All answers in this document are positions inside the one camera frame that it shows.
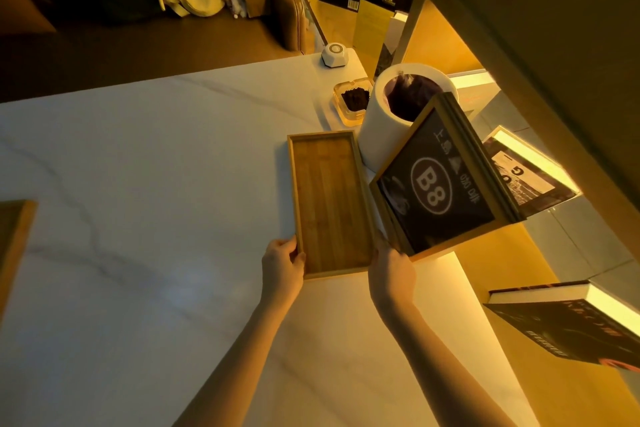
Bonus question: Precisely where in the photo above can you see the person's right hand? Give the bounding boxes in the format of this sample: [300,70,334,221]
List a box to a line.
[368,236,417,315]

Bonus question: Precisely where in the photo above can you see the person's left hand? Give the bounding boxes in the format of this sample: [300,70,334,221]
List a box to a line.
[261,236,307,311]

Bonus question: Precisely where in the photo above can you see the rectangular wooden tray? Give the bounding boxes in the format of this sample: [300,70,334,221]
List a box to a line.
[287,130,377,281]

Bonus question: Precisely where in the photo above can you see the person's left forearm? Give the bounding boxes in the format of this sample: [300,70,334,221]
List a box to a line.
[172,298,295,427]

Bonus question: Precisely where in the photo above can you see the person's right forearm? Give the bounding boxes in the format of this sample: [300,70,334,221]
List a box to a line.
[376,298,517,427]

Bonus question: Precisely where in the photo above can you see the white cylindrical waste bin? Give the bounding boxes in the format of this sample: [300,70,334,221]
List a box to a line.
[357,62,460,173]

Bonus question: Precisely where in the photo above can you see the square glass ashtray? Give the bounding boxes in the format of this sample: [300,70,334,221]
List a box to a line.
[333,77,375,128]

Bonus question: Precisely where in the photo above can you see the dark coffee grounds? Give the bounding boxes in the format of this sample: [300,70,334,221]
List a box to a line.
[342,87,371,112]

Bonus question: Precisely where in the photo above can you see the dark bin liner bag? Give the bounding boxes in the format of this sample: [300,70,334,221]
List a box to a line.
[384,72,445,123]

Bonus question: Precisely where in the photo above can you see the black and white magazine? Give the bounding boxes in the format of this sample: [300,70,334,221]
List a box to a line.
[482,125,582,218]

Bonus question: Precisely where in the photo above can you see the white call button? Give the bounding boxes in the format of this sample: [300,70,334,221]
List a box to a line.
[321,42,349,68]

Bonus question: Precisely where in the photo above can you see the dark hardcover book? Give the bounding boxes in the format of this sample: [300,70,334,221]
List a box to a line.
[483,280,640,373]

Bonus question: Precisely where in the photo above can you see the small white plush toy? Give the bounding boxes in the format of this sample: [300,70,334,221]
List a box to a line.
[219,0,249,20]

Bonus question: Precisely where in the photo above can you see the wooden board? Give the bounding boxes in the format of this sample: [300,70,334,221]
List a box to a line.
[0,199,39,322]

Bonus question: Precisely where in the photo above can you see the black sign in wooden frame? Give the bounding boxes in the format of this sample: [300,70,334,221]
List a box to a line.
[368,91,527,263]

